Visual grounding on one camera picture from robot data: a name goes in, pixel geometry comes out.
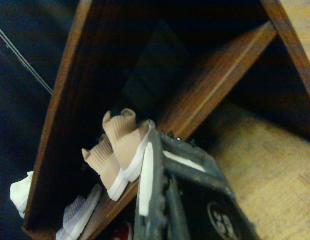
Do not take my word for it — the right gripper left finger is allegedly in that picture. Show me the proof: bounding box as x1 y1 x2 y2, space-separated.
133 128 171 240

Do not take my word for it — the white shoe with red mark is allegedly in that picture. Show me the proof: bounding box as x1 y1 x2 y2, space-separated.
9 171 35 220

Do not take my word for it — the brown shoe rack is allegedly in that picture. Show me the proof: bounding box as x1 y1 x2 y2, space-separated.
21 0 310 240

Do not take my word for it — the beige shoe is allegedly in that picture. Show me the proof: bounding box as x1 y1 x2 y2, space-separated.
81 134 130 202
102 108 158 183

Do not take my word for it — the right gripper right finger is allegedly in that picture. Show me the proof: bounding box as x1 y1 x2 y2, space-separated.
159 131 247 216

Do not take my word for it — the curtain stand pole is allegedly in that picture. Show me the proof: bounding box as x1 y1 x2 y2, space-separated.
0 21 54 95

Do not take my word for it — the lilac shoe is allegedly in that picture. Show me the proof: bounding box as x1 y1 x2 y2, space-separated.
55 183 103 240

